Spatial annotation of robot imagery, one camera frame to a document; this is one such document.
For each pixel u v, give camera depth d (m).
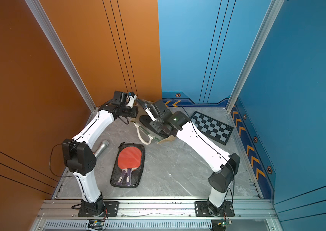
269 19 0.73
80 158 0.49
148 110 0.55
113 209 0.74
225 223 0.70
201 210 0.72
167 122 0.49
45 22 0.74
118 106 0.66
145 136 1.02
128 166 0.88
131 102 0.77
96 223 0.72
